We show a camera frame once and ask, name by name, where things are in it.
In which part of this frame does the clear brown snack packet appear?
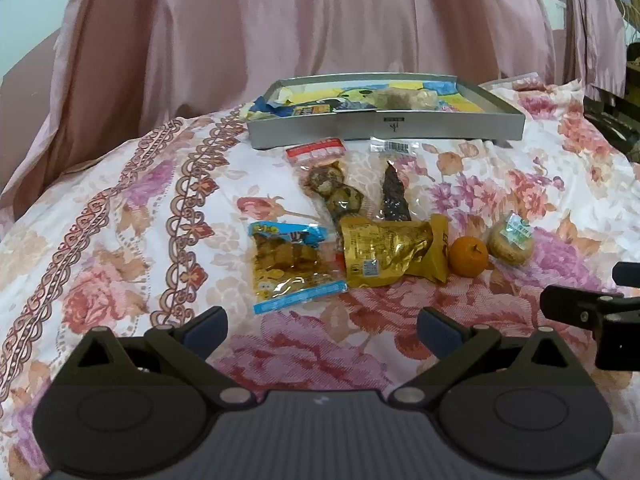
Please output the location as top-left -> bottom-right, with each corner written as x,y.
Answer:
372,86 -> 443,111

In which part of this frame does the clear plastic wrapper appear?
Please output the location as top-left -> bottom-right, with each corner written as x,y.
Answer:
477,72 -> 551,93

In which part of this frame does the gold foil snack packet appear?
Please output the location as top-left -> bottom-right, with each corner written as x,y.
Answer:
339,214 -> 449,288

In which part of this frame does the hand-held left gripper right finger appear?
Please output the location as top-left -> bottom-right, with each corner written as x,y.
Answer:
387,306 -> 583,407

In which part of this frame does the grey shallow box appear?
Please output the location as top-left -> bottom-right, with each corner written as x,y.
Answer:
246,74 -> 526,150

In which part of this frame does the orange tangerine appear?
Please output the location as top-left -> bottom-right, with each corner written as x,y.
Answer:
447,236 -> 489,277

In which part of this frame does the clear dark jerky packet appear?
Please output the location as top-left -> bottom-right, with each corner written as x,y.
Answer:
369,141 -> 421,223

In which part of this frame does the red label meatball packet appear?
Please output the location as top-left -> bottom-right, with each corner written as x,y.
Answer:
286,138 -> 373,223

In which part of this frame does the yellow and blue snack packet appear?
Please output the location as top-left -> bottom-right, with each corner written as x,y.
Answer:
249,221 -> 348,316

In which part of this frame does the round pastry with green label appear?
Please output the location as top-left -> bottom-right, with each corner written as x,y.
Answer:
488,212 -> 535,263

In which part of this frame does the narrow pink curtain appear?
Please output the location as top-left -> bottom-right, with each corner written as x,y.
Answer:
565,0 -> 628,103

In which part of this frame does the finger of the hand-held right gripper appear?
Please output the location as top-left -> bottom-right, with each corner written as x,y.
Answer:
540,284 -> 640,330
612,261 -> 640,286

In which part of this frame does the floral bed sheet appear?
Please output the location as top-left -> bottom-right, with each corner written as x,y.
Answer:
0,77 -> 640,480

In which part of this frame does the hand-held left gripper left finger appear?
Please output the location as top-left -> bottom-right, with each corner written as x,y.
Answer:
60,306 -> 258,407

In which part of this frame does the large pink curtain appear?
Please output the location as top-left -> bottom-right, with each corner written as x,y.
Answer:
0,0 -> 566,211

